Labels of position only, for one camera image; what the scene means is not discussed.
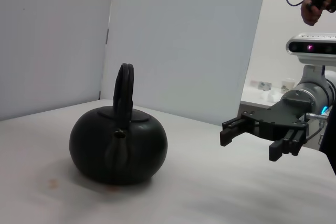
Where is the black round teapot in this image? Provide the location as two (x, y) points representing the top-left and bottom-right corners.
(69, 62), (169, 186)

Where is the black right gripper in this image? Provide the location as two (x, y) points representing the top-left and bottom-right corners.
(219, 97), (313, 162)

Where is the grey right gripper cable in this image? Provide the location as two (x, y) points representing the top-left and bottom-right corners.
(304, 112), (329, 142)

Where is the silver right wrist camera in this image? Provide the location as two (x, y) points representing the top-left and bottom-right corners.
(286, 33), (336, 65)

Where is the white side table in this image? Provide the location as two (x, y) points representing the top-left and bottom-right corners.
(240, 87), (328, 153)

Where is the person's bare hand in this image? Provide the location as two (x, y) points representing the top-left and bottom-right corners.
(300, 0), (322, 27)

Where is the white backdrop panel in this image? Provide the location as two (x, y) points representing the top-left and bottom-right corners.
(0, 0), (117, 121)
(100, 0), (270, 126)

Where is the small patterned box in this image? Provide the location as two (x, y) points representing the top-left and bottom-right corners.
(257, 81), (272, 92)

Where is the white paper cup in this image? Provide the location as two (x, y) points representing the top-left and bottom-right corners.
(281, 78), (297, 94)

